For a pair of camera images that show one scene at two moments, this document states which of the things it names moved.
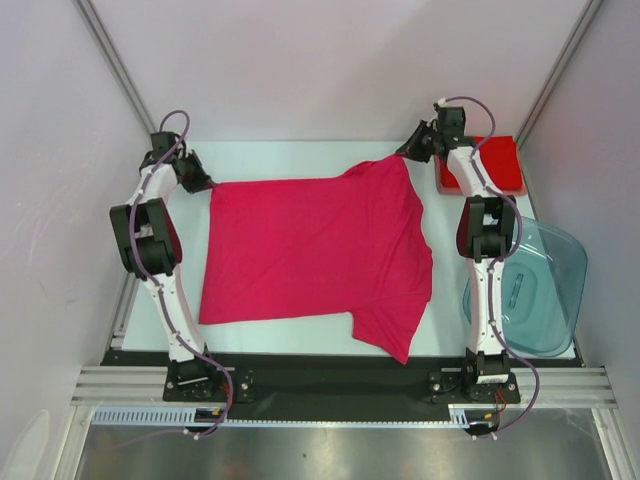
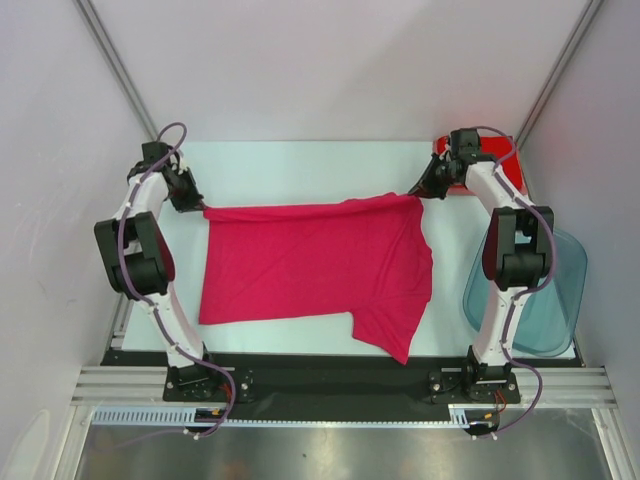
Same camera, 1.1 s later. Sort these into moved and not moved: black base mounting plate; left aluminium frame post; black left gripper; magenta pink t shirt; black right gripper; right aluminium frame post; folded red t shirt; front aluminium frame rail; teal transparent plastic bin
Moved: magenta pink t shirt; black right gripper; black left gripper
Not moved: folded red t shirt; front aluminium frame rail; left aluminium frame post; black base mounting plate; teal transparent plastic bin; right aluminium frame post
